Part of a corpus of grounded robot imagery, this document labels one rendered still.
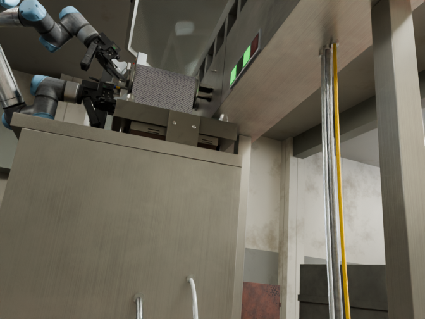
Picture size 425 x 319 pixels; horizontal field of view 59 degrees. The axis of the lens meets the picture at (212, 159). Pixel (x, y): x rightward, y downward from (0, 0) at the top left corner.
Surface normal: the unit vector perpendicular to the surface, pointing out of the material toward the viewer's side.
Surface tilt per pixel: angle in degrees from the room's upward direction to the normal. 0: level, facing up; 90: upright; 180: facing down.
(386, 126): 90
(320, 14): 180
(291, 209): 90
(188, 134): 90
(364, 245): 90
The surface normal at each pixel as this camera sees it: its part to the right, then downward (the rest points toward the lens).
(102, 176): 0.29, -0.28
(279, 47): -0.09, 0.94
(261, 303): 0.61, -0.20
